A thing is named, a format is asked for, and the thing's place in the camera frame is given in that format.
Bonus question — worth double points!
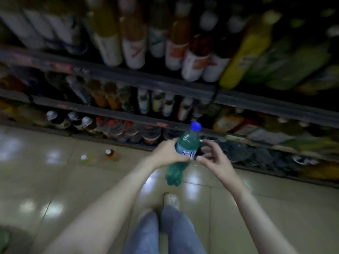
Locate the person's left hand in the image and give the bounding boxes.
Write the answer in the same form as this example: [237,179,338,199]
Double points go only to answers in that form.
[149,137,190,168]

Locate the person's right hand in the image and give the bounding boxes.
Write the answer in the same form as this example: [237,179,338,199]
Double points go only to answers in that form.
[196,139,245,195]

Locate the blue-capped green bottle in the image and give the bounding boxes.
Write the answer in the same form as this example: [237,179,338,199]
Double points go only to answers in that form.
[165,121,202,187]

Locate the orange tea bottle white cap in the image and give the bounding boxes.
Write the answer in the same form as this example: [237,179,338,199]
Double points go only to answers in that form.
[105,149,120,161]

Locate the pack of orange soda bottles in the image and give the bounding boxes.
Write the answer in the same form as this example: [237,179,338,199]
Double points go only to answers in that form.
[302,161,339,182]

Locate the row of tea juice bottles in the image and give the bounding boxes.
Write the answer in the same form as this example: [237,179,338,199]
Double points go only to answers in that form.
[0,0,339,94]

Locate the row of red yellow bottles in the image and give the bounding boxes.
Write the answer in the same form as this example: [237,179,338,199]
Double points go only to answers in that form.
[0,99,51,128]

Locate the person's right forearm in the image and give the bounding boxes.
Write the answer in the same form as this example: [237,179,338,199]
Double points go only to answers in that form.
[232,186,298,254]

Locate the person's left forearm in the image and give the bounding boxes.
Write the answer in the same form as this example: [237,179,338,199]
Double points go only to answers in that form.
[43,158,159,254]

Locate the person's white shoe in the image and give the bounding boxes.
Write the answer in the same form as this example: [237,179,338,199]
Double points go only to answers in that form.
[163,193,180,210]
[137,207,155,223]

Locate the person's grey trousers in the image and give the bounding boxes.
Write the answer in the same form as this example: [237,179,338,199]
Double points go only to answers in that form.
[121,205,207,254]

